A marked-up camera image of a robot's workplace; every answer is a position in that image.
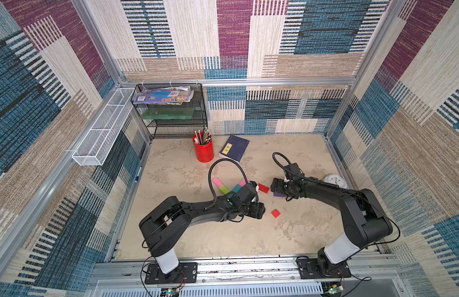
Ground teal long block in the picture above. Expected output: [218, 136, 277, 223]
[232, 184, 242, 193]

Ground purple block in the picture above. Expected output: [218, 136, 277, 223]
[273, 192, 286, 198]

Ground red long block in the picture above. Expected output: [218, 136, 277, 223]
[258, 183, 270, 194]

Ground light green long block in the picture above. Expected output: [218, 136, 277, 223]
[218, 185, 230, 195]

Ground pink long block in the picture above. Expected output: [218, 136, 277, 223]
[212, 178, 223, 188]

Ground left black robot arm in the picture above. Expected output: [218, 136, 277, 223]
[139, 181, 265, 275]

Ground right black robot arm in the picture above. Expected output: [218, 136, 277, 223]
[271, 163, 393, 275]

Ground small red cube block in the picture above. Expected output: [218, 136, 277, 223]
[271, 209, 280, 218]

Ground dark blue notebook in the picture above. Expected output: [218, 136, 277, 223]
[219, 135, 250, 162]

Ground red ribbed pencil cup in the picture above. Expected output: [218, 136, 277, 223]
[193, 134, 215, 163]

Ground pencils in cup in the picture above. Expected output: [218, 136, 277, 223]
[194, 127, 212, 146]

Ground green folder in rack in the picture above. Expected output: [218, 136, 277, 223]
[141, 108, 194, 120]

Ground black mesh shelf rack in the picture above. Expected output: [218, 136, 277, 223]
[130, 83, 208, 139]

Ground colourful magazine on rack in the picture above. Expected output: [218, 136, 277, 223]
[132, 86, 194, 105]

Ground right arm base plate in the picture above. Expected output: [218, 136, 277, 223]
[296, 256, 352, 280]

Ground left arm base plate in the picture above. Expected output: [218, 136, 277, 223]
[143, 262, 198, 285]

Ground blue pen by wall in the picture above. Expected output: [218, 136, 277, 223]
[134, 167, 142, 183]

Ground white wire wall basket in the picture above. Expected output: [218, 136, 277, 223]
[72, 88, 133, 166]

